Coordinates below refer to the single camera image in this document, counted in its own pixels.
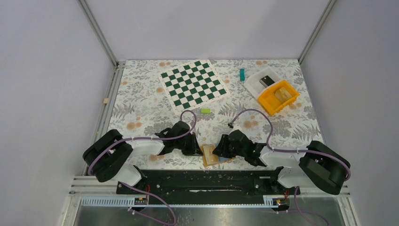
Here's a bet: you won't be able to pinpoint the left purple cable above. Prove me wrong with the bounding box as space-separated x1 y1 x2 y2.
87 110 198 176

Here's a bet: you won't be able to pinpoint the green white chessboard mat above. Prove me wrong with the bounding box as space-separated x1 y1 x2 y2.
159 59 230 114

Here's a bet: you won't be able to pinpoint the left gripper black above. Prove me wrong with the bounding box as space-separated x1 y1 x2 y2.
175 132 203 156

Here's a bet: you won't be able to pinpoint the purple cable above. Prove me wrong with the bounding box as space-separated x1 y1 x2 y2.
228 108 351 226
87 110 198 176

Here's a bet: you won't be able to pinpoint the lime green block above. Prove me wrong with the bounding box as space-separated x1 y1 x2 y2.
200 108 211 114

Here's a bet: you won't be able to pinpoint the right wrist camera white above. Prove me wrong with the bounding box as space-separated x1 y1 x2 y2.
228 123 242 132

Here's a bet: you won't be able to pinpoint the orange leather card holder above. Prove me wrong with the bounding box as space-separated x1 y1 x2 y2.
200 144 234 167

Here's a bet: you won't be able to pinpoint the aluminium rail front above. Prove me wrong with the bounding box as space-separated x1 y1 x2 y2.
69 176 351 208

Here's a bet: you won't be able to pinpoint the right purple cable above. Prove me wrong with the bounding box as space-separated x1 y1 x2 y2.
228 108 351 226

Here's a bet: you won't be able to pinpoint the white plastic bin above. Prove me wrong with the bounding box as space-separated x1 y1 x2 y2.
244 67 282 99

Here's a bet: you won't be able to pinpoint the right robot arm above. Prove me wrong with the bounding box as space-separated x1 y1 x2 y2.
212 129 351 195

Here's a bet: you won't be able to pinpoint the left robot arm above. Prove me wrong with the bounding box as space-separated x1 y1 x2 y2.
82 121 203 194

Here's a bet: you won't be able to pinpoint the black card in white bin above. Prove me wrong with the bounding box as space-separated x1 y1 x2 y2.
259 75 275 88

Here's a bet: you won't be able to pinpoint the orange plastic bin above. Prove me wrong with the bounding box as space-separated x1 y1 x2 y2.
257 80 300 116

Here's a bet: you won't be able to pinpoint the floral tablecloth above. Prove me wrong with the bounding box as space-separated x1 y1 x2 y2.
107 59 323 149

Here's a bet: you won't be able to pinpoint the gold cards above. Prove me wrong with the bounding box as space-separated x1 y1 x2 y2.
274 88 292 103

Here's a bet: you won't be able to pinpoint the teal block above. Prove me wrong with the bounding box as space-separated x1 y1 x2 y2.
239 68 245 81

